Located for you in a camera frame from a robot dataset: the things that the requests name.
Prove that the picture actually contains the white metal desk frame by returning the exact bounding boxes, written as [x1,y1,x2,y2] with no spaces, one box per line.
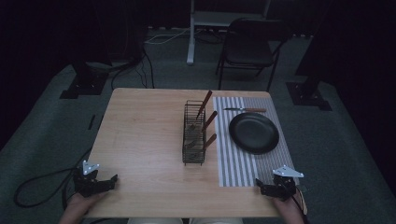
[185,0,273,65]

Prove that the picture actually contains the wooden-handled knife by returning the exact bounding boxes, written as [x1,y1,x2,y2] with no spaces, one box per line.
[195,90,214,121]
[222,106,268,113]

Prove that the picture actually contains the dark wire cutlery rack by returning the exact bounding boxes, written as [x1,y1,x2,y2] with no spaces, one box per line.
[181,99,207,167]

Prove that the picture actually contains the black floor cables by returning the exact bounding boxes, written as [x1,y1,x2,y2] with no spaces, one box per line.
[109,46,156,91]

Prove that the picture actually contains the white floor cable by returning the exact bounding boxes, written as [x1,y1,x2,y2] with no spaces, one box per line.
[144,28,191,45]

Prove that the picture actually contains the grey white striped placemat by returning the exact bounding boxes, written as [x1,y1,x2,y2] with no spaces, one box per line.
[212,95,301,189]

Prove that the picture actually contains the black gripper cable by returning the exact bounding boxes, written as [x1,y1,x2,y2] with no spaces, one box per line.
[13,147,93,209]
[291,186,310,217]

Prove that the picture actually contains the person's right hand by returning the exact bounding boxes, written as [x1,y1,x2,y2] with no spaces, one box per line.
[273,195,308,224]

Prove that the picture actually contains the black stand with base plate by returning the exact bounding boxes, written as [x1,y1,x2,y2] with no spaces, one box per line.
[59,60,110,101]
[285,18,333,112]

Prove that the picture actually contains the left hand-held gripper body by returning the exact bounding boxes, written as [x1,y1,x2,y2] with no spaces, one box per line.
[73,160,106,199]

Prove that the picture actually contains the black round plate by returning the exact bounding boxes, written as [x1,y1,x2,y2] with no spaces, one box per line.
[228,111,280,156]

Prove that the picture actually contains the black folding chair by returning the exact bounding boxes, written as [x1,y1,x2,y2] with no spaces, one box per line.
[215,17,294,93]

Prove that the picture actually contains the wooden-handled spoon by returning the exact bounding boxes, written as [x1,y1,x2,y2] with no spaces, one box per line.
[186,133,218,151]

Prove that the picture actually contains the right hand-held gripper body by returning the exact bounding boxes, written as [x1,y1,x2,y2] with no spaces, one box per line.
[271,165,304,202]

